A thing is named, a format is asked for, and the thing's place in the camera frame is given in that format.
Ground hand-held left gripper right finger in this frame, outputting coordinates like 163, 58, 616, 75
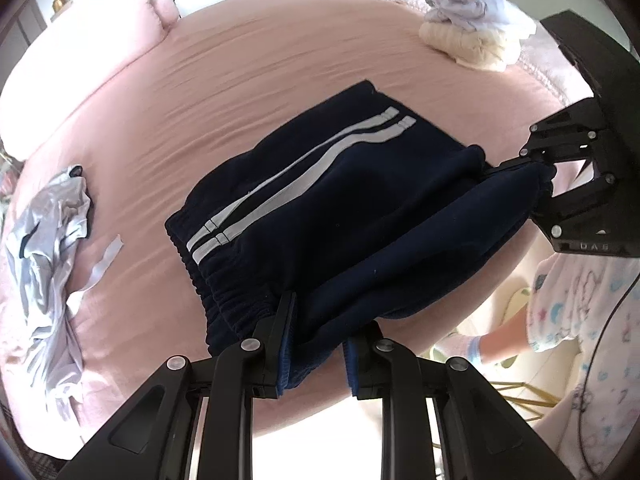
345, 322, 576, 480

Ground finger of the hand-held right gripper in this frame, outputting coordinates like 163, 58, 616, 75
480, 97, 604, 178
531, 156, 619, 244

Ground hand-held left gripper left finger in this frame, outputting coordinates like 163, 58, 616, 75
57, 291, 299, 480

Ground navy pants with white stripes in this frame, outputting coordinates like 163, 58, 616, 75
165, 80, 557, 392

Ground white crumpled clothes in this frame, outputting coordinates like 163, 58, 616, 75
425, 0, 539, 42

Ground pale pink quilted duvet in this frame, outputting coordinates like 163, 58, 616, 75
287, 0, 596, 112

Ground person's printed pajamas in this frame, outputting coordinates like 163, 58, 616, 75
527, 252, 640, 480

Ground white and blue sock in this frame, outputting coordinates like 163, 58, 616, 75
440, 332, 484, 364

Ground cream garment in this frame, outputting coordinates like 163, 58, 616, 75
419, 21, 524, 74

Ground person's bare leg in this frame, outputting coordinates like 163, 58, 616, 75
477, 316, 532, 367

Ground white ribbon strip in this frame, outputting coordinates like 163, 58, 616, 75
67, 234, 124, 307

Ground silver satin garment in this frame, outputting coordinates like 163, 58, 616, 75
0, 164, 96, 424

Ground pink bed sheet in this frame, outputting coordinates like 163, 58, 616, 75
0, 0, 596, 461

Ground pink ruffled pillow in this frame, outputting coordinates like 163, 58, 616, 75
0, 0, 182, 162

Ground grey cabinet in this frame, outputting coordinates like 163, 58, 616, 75
0, 0, 49, 83

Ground gold wire rack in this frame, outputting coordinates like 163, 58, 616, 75
492, 379, 562, 422

